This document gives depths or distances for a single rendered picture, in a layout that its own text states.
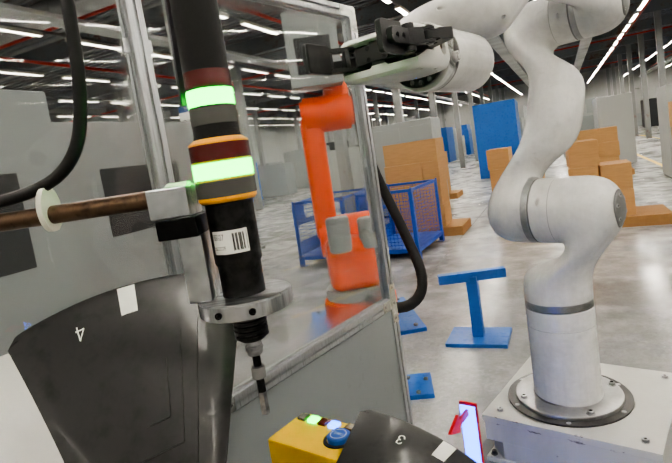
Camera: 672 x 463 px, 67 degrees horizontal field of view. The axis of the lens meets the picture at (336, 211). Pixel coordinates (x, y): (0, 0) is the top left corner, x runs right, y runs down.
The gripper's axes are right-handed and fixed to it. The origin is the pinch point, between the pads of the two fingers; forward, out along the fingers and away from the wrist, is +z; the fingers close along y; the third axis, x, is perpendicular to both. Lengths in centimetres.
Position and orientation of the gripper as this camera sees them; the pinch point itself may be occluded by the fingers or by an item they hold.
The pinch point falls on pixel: (345, 48)
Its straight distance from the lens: 53.6
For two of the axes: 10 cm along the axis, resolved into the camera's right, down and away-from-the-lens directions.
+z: -6.0, 1.8, -7.8
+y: -7.9, 0.6, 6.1
